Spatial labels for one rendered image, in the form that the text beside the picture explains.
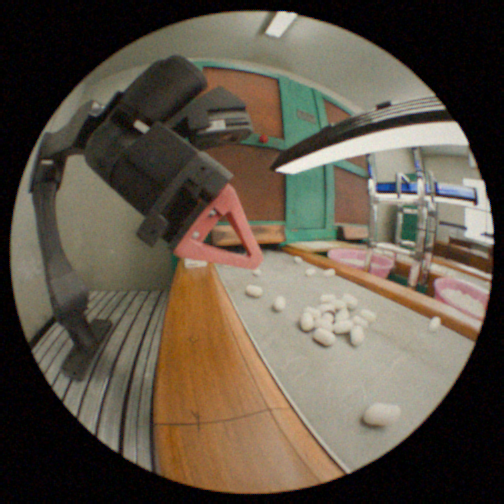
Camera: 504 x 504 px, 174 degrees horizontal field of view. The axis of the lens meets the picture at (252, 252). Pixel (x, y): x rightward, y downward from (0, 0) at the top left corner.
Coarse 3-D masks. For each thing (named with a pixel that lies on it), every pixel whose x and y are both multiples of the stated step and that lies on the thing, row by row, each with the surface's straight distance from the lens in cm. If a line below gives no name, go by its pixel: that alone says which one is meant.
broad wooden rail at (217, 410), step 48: (192, 288) 33; (192, 336) 21; (240, 336) 21; (192, 384) 16; (240, 384) 16; (192, 432) 14; (240, 432) 14; (288, 432) 14; (192, 480) 14; (240, 480) 13; (288, 480) 14
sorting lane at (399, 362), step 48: (240, 288) 37; (288, 288) 38; (336, 288) 41; (288, 336) 24; (336, 336) 26; (384, 336) 29; (432, 336) 34; (288, 384) 19; (336, 384) 20; (384, 384) 22; (432, 384) 26; (336, 432) 18; (384, 432) 20
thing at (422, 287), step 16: (400, 176) 76; (432, 176) 69; (400, 192) 71; (432, 192) 67; (400, 208) 70; (432, 208) 66; (400, 224) 70; (432, 224) 66; (400, 240) 70; (432, 240) 66; (432, 256) 67
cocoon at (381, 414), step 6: (372, 408) 18; (378, 408) 17; (384, 408) 18; (390, 408) 18; (396, 408) 18; (366, 414) 18; (372, 414) 17; (378, 414) 17; (384, 414) 18; (390, 414) 18; (396, 414) 18; (366, 420) 18; (372, 420) 18; (378, 420) 18; (384, 420) 18; (390, 420) 18
